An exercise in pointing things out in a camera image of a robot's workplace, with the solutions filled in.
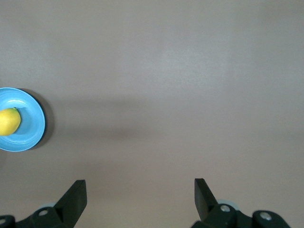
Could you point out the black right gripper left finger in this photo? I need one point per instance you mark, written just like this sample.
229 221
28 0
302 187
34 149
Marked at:
69 209

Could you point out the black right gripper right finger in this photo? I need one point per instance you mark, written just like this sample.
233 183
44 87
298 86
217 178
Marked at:
209 211

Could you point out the yellow lemon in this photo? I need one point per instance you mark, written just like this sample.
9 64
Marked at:
8 121

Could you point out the blue plate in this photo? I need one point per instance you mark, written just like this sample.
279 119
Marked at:
31 128

